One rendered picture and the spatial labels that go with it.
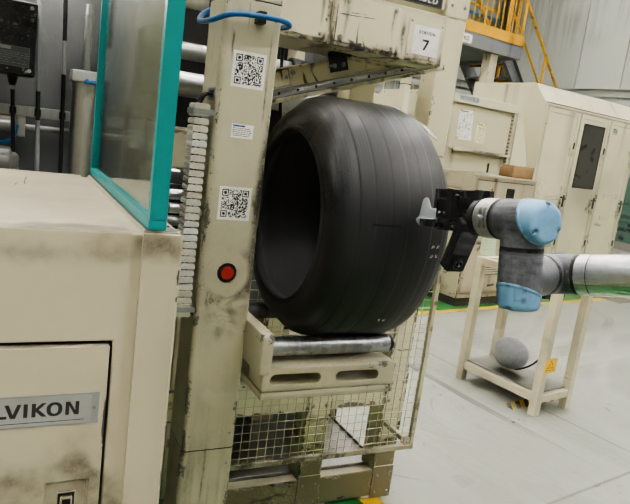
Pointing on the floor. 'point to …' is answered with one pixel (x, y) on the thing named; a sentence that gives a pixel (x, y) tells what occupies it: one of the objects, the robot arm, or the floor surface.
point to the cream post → (213, 292)
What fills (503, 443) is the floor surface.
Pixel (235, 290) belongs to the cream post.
